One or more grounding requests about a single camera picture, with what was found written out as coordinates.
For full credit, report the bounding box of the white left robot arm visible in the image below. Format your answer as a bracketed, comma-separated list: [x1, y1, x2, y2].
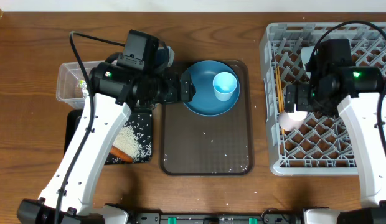
[17, 30, 195, 223]

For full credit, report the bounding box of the clear plastic bin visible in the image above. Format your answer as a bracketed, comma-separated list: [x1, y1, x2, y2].
[56, 62, 85, 109]

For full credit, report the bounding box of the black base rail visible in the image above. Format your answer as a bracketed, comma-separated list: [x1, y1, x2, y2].
[96, 203, 368, 224]

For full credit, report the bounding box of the light blue cup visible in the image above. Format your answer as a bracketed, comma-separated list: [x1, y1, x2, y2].
[212, 72, 238, 101]

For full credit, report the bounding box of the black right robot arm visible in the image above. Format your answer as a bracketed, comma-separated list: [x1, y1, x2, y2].
[278, 39, 386, 223]

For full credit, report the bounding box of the pile of white rice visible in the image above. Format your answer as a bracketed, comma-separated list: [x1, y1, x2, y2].
[105, 113, 153, 164]

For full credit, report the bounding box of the dark blue plate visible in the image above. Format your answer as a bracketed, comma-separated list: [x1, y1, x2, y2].
[185, 60, 240, 116]

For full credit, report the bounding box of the orange carrot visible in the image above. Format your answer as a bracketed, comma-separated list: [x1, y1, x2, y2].
[110, 146, 133, 163]

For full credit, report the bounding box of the black waste tray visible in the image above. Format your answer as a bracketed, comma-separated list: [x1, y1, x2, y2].
[64, 108, 154, 166]

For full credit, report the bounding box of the foil snack wrapper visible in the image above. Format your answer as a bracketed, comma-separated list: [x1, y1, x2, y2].
[78, 80, 89, 98]

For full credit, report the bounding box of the pink cup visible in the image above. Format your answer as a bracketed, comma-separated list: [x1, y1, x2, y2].
[278, 111, 308, 131]

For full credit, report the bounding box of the brown plastic tray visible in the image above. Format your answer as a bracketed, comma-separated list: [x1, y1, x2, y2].
[159, 60, 254, 176]

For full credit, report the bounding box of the grey dishwasher rack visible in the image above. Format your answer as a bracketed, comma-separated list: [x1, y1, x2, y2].
[259, 22, 386, 176]

